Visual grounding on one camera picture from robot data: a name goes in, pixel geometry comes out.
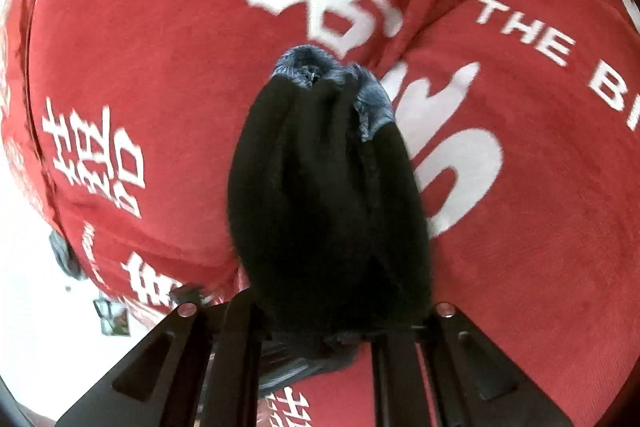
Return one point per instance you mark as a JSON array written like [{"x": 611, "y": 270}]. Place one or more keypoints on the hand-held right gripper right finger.
[{"x": 400, "y": 372}]

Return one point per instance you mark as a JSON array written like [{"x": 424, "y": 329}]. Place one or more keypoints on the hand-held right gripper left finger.
[{"x": 240, "y": 332}]

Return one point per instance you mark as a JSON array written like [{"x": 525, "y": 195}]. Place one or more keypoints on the black pants with blue trim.
[{"x": 325, "y": 217}]

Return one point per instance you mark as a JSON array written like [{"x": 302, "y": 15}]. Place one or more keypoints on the small square tag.
[{"x": 114, "y": 318}]

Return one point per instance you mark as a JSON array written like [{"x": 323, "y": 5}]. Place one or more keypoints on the dark grey shoe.
[{"x": 67, "y": 254}]

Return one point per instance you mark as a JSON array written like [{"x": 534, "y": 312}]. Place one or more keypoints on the red printed blanket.
[{"x": 150, "y": 57}]

